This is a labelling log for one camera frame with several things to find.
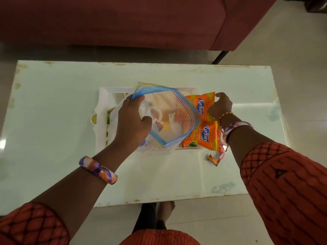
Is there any clear zip bag blue seal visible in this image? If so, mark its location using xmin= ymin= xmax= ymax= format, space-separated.
xmin=109 ymin=82 xmax=201 ymax=152

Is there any black trouser leg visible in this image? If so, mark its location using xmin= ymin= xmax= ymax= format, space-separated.
xmin=132 ymin=202 xmax=167 ymax=234

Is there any small striped candy wrapper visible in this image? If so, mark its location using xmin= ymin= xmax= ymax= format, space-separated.
xmin=207 ymin=154 xmax=221 ymax=167

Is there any person's left hand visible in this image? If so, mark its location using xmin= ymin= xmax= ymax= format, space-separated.
xmin=114 ymin=94 xmax=153 ymax=151

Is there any pink white bangle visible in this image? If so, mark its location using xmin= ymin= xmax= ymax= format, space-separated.
xmin=222 ymin=121 xmax=253 ymax=145

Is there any small orange packet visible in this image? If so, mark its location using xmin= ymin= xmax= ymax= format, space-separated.
xmin=167 ymin=110 xmax=191 ymax=131

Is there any person's bare foot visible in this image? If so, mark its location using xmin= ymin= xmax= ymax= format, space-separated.
xmin=156 ymin=200 xmax=176 ymax=224

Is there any person's left forearm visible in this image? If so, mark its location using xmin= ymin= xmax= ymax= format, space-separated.
xmin=32 ymin=140 xmax=136 ymax=239

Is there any red sofa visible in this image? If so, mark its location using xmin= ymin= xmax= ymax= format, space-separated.
xmin=0 ymin=0 xmax=279 ymax=51

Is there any person's right hand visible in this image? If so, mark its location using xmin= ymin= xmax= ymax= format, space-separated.
xmin=207 ymin=92 xmax=233 ymax=120

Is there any person's right forearm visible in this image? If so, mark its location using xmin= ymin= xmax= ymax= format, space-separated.
xmin=220 ymin=112 xmax=275 ymax=168

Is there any white tray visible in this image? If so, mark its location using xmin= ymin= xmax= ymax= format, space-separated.
xmin=94 ymin=86 xmax=205 ymax=154

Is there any orange purple swirl bangle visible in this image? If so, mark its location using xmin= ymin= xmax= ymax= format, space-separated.
xmin=79 ymin=156 xmax=118 ymax=185

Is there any black sofa leg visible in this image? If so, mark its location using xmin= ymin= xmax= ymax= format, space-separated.
xmin=212 ymin=51 xmax=230 ymax=65

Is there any thin gold bangle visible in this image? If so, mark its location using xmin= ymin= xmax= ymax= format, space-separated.
xmin=218 ymin=112 xmax=233 ymax=126

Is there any orange snack packet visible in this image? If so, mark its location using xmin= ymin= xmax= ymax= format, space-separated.
xmin=182 ymin=121 xmax=221 ymax=151
xmin=185 ymin=92 xmax=216 ymax=123

